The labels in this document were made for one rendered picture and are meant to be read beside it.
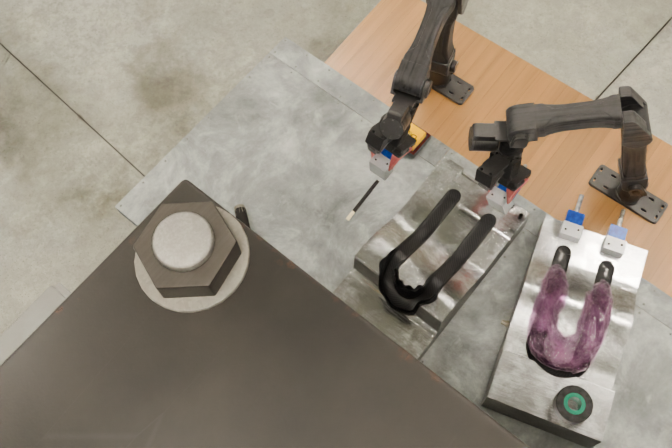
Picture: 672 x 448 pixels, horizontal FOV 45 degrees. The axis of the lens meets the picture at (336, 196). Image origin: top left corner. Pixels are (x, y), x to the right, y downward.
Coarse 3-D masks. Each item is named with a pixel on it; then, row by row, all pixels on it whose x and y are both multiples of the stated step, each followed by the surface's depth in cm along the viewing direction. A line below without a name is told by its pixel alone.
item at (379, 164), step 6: (384, 150) 203; (378, 156) 201; (384, 156) 201; (390, 156) 202; (372, 162) 200; (378, 162) 200; (384, 162) 200; (372, 168) 203; (378, 168) 200; (384, 168) 199; (378, 174) 203; (384, 174) 200; (390, 174) 204; (384, 180) 204
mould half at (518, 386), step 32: (544, 224) 203; (544, 256) 199; (576, 256) 199; (608, 256) 199; (640, 256) 198; (576, 288) 193; (512, 320) 190; (576, 320) 188; (512, 352) 188; (608, 352) 186; (512, 384) 181; (544, 384) 181; (576, 384) 181; (608, 384) 184; (512, 416) 187; (544, 416) 178; (608, 416) 177
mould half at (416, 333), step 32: (448, 160) 208; (416, 192) 205; (480, 192) 203; (416, 224) 201; (448, 224) 201; (512, 224) 199; (384, 256) 193; (416, 256) 194; (448, 256) 197; (480, 256) 197; (352, 288) 197; (448, 288) 190; (384, 320) 194; (416, 320) 193; (448, 320) 195; (416, 352) 190
